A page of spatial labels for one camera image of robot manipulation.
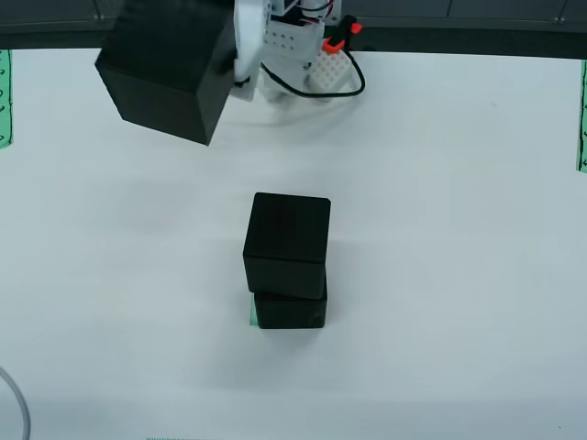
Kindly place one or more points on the green striped square marker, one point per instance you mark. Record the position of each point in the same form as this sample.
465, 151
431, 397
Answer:
251, 316

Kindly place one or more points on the black cube block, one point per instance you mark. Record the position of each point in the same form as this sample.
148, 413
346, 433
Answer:
289, 314
289, 238
160, 73

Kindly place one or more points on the green paper strip with arrows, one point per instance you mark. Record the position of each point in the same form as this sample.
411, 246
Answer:
582, 114
4, 101

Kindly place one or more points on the orange and black clamp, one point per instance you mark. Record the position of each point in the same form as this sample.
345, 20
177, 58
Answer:
335, 45

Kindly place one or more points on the white perforated base clamp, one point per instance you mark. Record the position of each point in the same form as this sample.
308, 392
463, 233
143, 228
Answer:
330, 69

